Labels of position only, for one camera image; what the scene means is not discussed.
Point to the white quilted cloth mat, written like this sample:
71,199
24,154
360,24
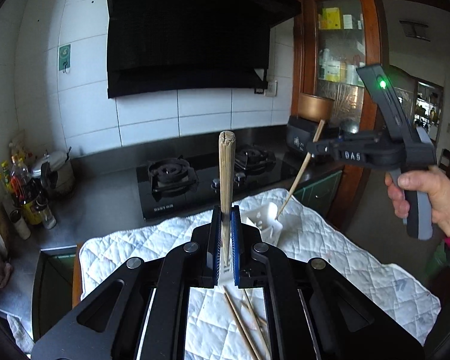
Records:
211,331

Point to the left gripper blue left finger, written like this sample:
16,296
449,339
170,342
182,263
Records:
214,244

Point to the black gas stove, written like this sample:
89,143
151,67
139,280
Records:
173,186

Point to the wall power socket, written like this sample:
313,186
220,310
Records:
272,88

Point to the copper pot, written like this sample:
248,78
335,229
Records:
314,108

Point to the black range hood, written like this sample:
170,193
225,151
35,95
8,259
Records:
164,45

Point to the person's right hand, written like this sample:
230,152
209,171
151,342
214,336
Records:
432,182

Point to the white utensil holder caddy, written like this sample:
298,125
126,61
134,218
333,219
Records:
264,219

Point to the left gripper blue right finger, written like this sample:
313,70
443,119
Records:
238,246

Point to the wooden glass cabinet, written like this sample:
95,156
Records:
332,38

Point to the black rice cooker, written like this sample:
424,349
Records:
300,131

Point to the green wall hook sticker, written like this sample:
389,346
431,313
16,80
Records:
64,58

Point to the condiment bottles group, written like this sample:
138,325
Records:
26,199

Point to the wooden chopstick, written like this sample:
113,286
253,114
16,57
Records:
249,344
257,323

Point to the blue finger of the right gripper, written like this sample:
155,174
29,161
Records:
322,148

